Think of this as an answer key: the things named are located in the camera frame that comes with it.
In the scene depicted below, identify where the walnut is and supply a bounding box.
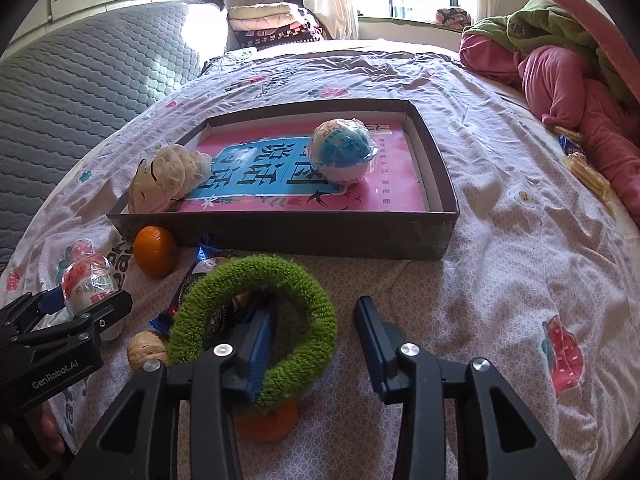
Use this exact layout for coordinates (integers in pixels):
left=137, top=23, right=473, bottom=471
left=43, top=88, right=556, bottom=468
left=126, top=331, right=171, bottom=372

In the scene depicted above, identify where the cream plush toy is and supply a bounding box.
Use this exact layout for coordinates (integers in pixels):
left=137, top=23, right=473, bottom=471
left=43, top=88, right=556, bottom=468
left=127, top=144, right=215, bottom=213

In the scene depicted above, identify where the patterned cloth bundle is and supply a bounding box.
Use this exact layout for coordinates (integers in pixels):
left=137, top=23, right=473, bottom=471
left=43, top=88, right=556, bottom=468
left=435, top=6, right=473, bottom=28

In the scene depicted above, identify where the cream folded blanket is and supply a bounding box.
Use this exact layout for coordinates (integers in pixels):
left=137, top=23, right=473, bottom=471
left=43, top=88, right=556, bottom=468
left=228, top=4, right=308, bottom=24

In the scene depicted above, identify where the large yellow snack packet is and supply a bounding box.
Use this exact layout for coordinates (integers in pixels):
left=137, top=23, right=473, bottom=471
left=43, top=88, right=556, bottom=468
left=564, top=152, right=612, bottom=201

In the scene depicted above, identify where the green garment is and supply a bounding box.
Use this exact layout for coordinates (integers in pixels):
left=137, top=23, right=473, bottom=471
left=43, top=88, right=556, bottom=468
left=462, top=0, right=640, bottom=106

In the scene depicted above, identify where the orange with stem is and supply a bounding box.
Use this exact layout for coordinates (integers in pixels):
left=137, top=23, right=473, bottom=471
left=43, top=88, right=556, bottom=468
left=234, top=400, right=301, bottom=442

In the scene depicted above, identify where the person's left hand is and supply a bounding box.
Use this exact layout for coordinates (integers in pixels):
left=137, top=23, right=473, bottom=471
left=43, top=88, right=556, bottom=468
left=39, top=402, right=68, bottom=455

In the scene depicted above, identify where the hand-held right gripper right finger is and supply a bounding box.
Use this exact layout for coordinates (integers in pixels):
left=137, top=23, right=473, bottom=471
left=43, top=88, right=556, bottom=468
left=354, top=296, right=576, bottom=480

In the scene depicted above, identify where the grey quilted mattress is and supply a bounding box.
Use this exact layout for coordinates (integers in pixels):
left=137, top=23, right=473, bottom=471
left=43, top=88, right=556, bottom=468
left=0, top=1, right=231, bottom=266

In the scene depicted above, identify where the blue wrapped toy egg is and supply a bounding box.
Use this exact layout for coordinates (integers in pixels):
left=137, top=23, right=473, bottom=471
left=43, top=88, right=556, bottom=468
left=307, top=117, right=378, bottom=186

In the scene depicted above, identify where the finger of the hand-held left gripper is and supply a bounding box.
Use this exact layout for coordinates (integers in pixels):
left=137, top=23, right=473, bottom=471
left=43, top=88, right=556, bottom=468
left=10, top=290, right=134, bottom=348
left=0, top=287, right=69, bottom=335

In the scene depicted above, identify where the pink and green blanket pile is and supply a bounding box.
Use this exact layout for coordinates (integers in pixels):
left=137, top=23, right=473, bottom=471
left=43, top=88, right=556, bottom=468
left=459, top=32, right=640, bottom=218

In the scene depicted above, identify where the small blue snack packet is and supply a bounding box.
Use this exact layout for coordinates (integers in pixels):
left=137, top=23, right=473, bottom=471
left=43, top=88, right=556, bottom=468
left=557, top=132, right=586, bottom=157

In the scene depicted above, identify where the red toy egg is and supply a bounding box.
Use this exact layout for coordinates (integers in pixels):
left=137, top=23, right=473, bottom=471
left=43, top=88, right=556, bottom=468
left=60, top=254, right=126, bottom=342

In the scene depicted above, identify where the green fuzzy scrunchie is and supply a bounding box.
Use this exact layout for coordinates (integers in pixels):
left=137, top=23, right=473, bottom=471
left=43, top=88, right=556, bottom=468
left=166, top=255, right=338, bottom=411

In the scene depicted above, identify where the floral bed sheet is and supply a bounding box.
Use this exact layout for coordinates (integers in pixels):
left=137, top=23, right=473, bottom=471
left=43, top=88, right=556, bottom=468
left=0, top=40, right=640, bottom=480

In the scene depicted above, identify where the blue cookie packet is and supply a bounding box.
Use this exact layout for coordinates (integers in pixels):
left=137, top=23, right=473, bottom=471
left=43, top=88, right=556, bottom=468
left=149, top=234, right=236, bottom=337

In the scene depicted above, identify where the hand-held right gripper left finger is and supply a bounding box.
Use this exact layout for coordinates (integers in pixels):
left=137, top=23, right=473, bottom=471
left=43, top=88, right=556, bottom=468
left=65, top=305, right=278, bottom=480

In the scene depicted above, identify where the dark patterned folded blanket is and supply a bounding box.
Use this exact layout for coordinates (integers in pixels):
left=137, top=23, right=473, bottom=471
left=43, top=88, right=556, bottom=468
left=232, top=20, right=326, bottom=51

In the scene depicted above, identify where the brown cardboard box tray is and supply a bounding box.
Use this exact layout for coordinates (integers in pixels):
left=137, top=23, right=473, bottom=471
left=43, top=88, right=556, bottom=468
left=106, top=99, right=460, bottom=261

